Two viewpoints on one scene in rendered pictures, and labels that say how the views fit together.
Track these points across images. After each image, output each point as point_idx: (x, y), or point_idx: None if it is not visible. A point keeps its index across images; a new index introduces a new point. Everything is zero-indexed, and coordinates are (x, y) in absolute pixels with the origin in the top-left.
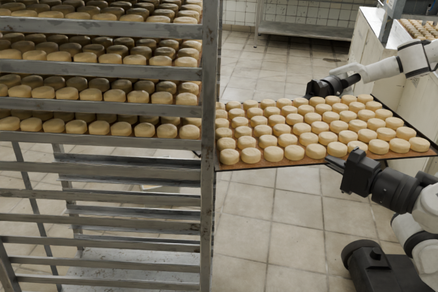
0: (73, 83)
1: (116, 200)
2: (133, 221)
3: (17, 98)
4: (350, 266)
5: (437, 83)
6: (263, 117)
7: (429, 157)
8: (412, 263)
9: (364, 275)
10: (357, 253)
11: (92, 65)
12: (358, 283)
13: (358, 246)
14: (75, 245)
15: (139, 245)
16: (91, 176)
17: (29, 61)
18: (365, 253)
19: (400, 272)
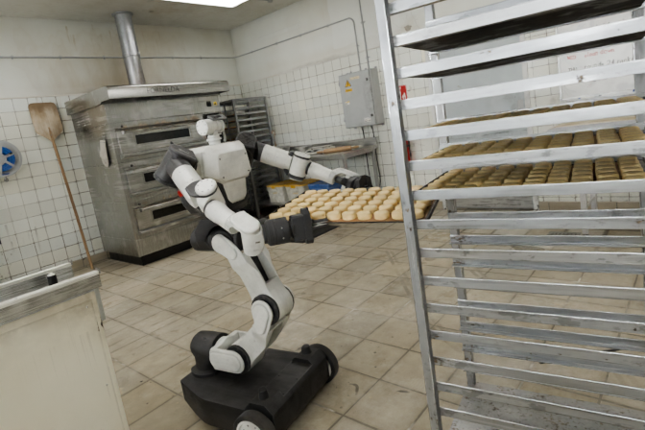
0: (541, 137)
1: (518, 217)
2: (509, 237)
3: (574, 130)
4: (278, 428)
5: (23, 323)
6: (385, 202)
7: (114, 374)
8: (232, 397)
9: (289, 394)
10: (272, 410)
11: (512, 111)
12: (291, 411)
13: (263, 416)
14: (567, 267)
15: (509, 261)
16: (610, 359)
17: (556, 105)
18: (269, 400)
19: (253, 394)
